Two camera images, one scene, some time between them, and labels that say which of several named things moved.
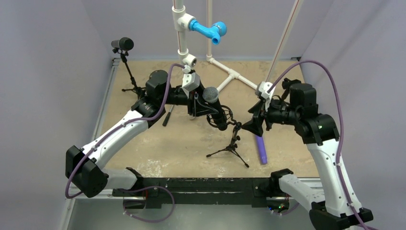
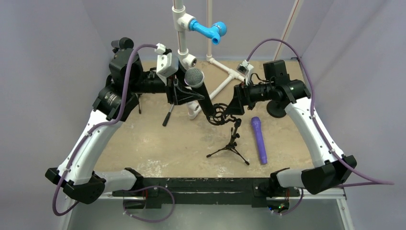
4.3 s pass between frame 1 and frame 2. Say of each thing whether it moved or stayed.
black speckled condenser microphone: moved
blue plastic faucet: stayed
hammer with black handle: stayed
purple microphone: stayed
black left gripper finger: moved
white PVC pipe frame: stayed
